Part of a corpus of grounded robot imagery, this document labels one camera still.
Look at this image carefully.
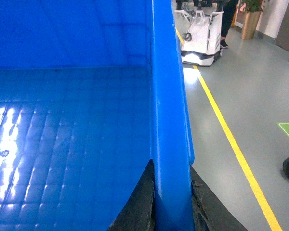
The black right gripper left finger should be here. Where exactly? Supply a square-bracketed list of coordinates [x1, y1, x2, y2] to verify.
[108, 159, 155, 231]

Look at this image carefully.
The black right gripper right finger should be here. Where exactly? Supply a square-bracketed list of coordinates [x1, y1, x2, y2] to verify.
[190, 167, 246, 231]

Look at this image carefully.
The large blue plastic crate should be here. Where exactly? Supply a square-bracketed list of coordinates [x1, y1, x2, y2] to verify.
[0, 0, 194, 231]

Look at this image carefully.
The gold plant pot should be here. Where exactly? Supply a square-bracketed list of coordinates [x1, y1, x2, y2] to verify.
[241, 11, 261, 40]

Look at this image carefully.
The walking person in black trousers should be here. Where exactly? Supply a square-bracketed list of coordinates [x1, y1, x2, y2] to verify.
[220, 0, 238, 49]

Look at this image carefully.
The green potted plant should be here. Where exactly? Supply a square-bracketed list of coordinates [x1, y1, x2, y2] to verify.
[239, 0, 270, 13]

